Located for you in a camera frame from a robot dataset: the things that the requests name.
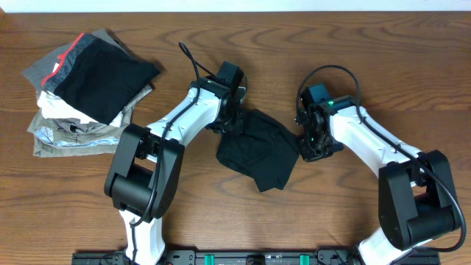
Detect folded black garment red trim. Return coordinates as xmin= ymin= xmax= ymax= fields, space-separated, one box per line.
xmin=41 ymin=33 xmax=160 ymax=124

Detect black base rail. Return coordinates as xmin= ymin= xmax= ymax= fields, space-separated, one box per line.
xmin=71 ymin=246 xmax=441 ymax=265

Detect right black camera cable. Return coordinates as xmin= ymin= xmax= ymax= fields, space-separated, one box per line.
xmin=295 ymin=65 xmax=467 ymax=253

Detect folded khaki patterned garment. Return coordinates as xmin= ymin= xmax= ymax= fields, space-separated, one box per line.
xmin=27 ymin=85 xmax=152 ymax=158

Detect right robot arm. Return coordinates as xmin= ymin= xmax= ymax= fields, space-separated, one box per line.
xmin=298 ymin=83 xmax=465 ymax=264

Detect black shorts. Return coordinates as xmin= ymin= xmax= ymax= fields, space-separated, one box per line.
xmin=216 ymin=109 xmax=300 ymax=192

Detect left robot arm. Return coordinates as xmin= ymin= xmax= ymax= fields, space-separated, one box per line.
xmin=104 ymin=62 xmax=247 ymax=264

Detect folded white garment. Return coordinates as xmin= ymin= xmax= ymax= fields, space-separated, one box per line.
xmin=38 ymin=86 xmax=124 ymax=127

